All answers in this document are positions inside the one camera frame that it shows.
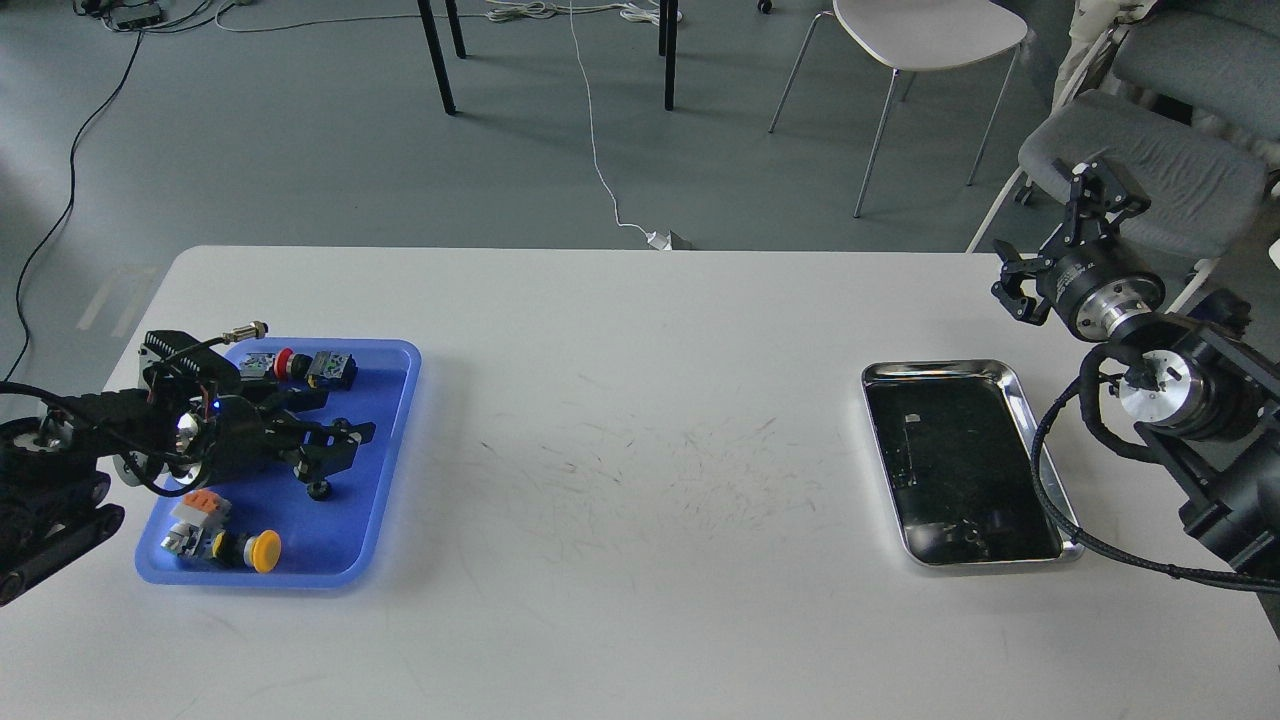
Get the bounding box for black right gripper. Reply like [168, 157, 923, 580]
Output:
[991, 158, 1166, 343]

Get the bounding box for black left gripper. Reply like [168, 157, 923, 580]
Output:
[175, 386, 378, 487]

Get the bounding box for small black gear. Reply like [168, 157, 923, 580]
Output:
[306, 480, 332, 501]

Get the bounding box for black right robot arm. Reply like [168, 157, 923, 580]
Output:
[991, 155, 1279, 594]

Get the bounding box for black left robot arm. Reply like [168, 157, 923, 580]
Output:
[1, 322, 376, 603]

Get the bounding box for blue plastic tray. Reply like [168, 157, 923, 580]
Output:
[134, 337, 422, 589]

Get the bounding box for silver metal tray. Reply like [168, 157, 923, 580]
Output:
[860, 359, 1083, 571]

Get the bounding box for black yellow contact block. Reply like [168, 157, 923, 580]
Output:
[303, 350, 358, 391]

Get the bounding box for orange white contact block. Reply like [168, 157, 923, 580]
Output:
[160, 489, 233, 559]

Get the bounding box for grey upholstered chair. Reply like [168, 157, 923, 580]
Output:
[993, 1, 1277, 306]

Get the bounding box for white chair metal legs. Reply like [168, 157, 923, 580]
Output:
[768, 1, 1030, 218]

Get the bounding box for black table leg left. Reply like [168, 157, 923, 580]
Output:
[416, 0, 468, 117]

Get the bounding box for black table leg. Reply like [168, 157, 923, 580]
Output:
[416, 0, 468, 117]
[658, 0, 680, 111]

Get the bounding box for black table leg right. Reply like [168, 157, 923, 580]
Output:
[658, 0, 680, 111]

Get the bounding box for red push button switch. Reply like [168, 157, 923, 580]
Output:
[237, 348, 314, 383]

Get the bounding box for yellow push button switch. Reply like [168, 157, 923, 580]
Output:
[205, 529, 282, 574]

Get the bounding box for black sleeved right arm cable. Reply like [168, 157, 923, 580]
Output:
[1030, 345, 1280, 600]

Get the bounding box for white floor cable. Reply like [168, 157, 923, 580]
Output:
[215, 0, 692, 251]

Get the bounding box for black floor cable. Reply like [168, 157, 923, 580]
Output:
[0, 0, 216, 386]

